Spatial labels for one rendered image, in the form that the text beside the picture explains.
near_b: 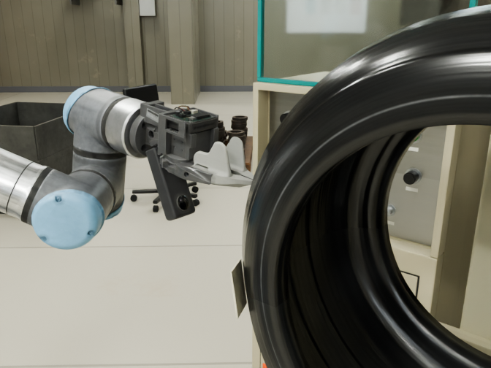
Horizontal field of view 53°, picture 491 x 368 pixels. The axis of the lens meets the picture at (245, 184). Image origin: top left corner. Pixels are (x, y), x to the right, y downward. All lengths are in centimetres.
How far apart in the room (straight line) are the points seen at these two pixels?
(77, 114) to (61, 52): 1025
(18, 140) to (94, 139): 304
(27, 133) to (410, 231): 301
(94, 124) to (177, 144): 16
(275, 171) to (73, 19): 1055
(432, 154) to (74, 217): 83
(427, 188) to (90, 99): 80
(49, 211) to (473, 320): 67
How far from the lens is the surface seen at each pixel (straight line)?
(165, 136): 72
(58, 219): 75
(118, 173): 88
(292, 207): 49
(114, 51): 1081
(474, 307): 90
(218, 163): 67
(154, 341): 248
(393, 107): 43
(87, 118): 84
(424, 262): 128
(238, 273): 61
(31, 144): 384
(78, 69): 1104
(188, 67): 896
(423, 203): 128
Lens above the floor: 143
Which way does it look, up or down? 18 degrees down
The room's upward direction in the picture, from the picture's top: straight up
